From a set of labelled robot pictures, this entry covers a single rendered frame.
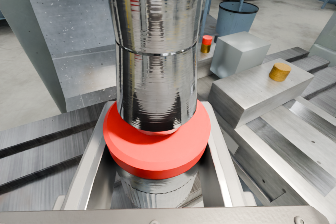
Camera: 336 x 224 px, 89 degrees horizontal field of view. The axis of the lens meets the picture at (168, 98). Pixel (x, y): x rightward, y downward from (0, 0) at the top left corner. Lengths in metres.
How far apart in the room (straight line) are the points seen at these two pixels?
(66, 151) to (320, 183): 0.33
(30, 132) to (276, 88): 0.40
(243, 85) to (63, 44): 0.43
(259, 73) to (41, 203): 0.34
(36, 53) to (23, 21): 0.09
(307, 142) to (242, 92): 0.10
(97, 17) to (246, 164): 0.47
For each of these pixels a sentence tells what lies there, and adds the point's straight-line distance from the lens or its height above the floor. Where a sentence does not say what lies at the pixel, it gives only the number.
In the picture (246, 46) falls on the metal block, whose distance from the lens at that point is 0.28.
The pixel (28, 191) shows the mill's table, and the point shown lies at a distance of 0.32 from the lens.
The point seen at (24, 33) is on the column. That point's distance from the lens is 0.58.
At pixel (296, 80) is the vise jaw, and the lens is 0.31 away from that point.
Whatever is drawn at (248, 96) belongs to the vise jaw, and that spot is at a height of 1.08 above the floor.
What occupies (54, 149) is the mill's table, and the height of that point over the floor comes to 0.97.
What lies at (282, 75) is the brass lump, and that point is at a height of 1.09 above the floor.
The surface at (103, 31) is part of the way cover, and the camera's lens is 0.52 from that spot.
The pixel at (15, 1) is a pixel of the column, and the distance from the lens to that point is 0.56.
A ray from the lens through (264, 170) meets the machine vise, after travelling 0.25.
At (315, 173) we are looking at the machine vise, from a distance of 0.26.
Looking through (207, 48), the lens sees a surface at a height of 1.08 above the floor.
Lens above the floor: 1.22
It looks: 43 degrees down
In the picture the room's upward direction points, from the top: 2 degrees clockwise
